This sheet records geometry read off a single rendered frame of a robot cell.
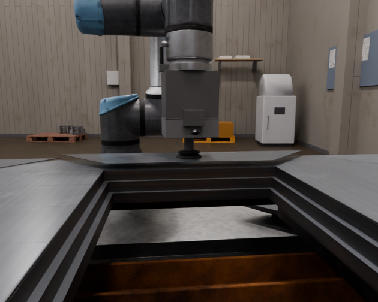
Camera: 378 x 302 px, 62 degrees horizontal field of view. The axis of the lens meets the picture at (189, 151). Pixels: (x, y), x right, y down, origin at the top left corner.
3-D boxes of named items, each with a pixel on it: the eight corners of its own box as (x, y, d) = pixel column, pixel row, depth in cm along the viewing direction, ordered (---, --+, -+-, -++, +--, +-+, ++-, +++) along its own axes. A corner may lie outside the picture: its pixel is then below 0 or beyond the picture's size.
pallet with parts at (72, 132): (87, 138, 806) (87, 124, 801) (76, 142, 724) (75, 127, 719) (42, 138, 807) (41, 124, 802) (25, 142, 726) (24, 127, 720)
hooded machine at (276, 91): (294, 147, 649) (298, 72, 625) (261, 147, 650) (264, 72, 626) (284, 142, 726) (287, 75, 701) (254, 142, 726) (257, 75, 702)
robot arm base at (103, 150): (100, 165, 104) (98, 135, 102) (146, 163, 106) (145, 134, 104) (93, 177, 89) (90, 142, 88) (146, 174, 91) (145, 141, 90)
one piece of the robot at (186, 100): (162, 39, 43) (164, 157, 45) (225, 42, 44) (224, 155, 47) (156, 51, 52) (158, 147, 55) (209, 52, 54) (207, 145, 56)
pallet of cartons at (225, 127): (231, 138, 802) (231, 121, 794) (236, 142, 716) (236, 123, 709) (183, 138, 803) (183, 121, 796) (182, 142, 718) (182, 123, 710)
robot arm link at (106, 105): (102, 136, 101) (99, 94, 98) (144, 135, 103) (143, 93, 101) (98, 142, 89) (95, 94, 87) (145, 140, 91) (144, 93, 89)
